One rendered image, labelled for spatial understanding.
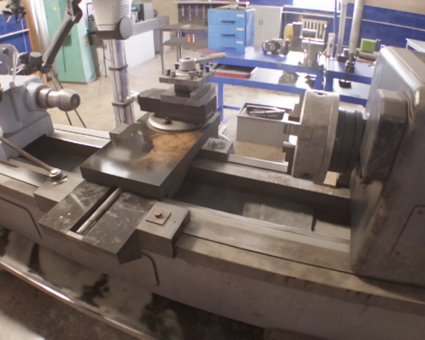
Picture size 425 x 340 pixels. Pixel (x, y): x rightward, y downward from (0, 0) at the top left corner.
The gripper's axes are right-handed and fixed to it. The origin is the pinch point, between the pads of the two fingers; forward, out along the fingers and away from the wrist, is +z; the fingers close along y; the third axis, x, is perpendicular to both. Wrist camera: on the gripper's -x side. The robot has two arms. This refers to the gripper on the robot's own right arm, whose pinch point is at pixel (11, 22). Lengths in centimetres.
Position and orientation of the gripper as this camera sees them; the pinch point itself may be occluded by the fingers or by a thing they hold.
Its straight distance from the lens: 188.3
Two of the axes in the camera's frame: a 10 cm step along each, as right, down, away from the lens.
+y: 9.3, 2.0, -3.0
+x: 3.1, -0.4, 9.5
